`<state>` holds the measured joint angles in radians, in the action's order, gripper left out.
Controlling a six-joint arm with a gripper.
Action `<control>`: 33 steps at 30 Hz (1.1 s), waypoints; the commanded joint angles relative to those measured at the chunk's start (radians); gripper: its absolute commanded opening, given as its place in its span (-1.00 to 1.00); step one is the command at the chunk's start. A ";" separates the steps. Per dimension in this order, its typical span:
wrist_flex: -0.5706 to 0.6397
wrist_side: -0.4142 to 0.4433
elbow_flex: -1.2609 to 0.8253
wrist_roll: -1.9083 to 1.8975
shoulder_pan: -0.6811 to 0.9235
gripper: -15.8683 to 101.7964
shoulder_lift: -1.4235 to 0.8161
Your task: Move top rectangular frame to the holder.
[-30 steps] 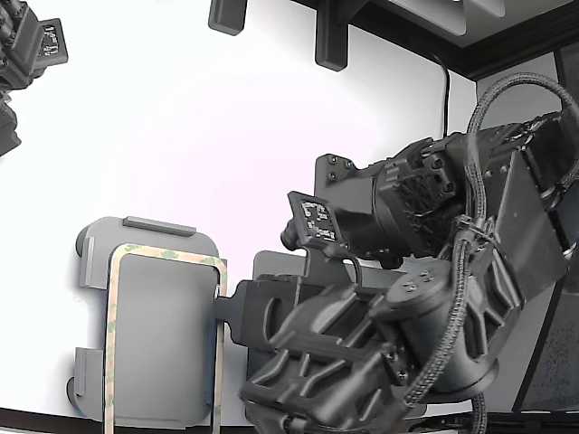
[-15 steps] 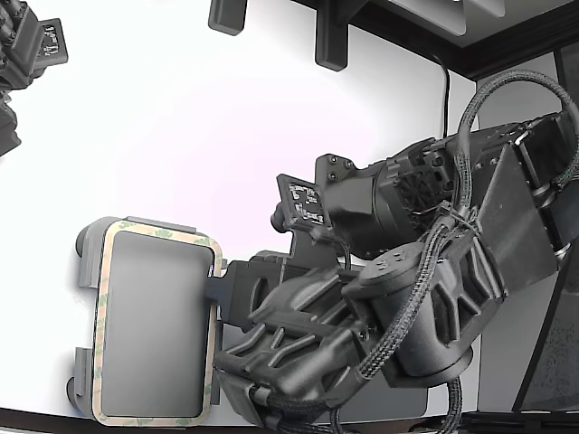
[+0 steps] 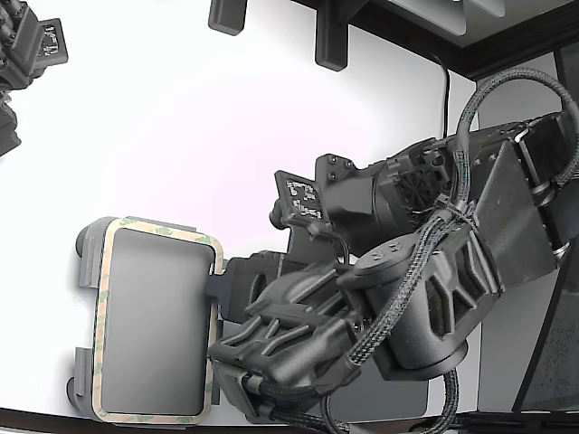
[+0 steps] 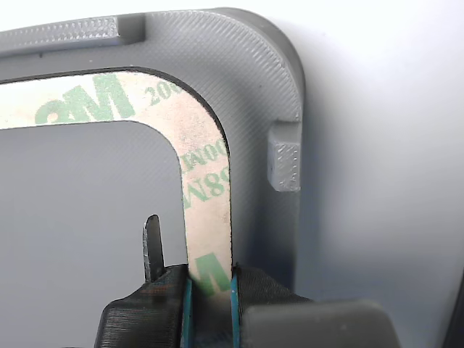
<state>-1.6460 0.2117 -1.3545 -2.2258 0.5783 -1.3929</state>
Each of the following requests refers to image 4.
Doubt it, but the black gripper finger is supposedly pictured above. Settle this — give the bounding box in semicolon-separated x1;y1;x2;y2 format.
94;213;194;348
229;262;400;348

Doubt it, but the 3M adhesive tape strip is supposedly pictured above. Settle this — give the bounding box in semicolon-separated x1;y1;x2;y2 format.
0;65;233;295

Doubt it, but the grey holder with black legs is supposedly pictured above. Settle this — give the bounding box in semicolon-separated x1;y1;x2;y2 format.
0;7;306;348

